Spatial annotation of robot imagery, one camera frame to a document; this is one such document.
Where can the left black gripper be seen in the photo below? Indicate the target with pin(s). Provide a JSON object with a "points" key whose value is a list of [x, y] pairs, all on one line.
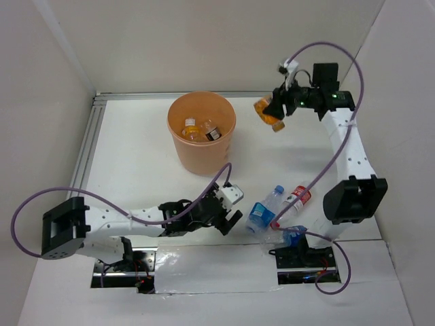
{"points": [[219, 223]]}

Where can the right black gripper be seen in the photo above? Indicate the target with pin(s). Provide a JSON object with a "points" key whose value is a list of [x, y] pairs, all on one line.
{"points": [[274, 107]]}

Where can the crushed bottle blue label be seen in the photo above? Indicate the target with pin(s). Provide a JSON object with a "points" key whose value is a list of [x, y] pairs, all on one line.
{"points": [[259, 218]]}

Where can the clear bottle blue cap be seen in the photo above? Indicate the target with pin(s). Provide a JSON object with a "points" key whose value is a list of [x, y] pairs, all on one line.
{"points": [[273, 200]]}

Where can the clear bottle red label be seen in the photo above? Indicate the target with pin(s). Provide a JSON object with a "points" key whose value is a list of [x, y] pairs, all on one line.
{"points": [[293, 211]]}

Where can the clear bottle yellow label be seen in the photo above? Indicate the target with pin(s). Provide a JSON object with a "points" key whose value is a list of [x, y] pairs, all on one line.
{"points": [[191, 131]]}

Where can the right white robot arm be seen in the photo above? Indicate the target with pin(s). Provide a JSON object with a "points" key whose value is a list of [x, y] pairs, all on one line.
{"points": [[359, 191]]}

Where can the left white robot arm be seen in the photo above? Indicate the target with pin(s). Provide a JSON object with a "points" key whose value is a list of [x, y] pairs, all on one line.
{"points": [[108, 231]]}

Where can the orange plastic bin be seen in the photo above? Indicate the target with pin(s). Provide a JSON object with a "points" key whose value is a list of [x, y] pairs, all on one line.
{"points": [[203, 157]]}

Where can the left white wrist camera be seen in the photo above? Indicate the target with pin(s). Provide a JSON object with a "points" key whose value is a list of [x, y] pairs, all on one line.
{"points": [[229, 196]]}

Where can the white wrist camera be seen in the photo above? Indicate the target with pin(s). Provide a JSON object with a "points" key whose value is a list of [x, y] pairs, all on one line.
{"points": [[288, 69], [229, 196]]}

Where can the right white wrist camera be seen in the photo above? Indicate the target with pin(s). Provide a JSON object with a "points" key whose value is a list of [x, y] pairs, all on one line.
{"points": [[288, 69]]}

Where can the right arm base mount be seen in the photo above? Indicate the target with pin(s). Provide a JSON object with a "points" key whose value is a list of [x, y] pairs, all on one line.
{"points": [[302, 265]]}

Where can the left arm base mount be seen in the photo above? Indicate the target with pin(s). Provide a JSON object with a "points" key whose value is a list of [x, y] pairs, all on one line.
{"points": [[137, 275]]}

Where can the aluminium frame rail left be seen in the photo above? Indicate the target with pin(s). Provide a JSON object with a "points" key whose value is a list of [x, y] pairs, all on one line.
{"points": [[81, 163]]}

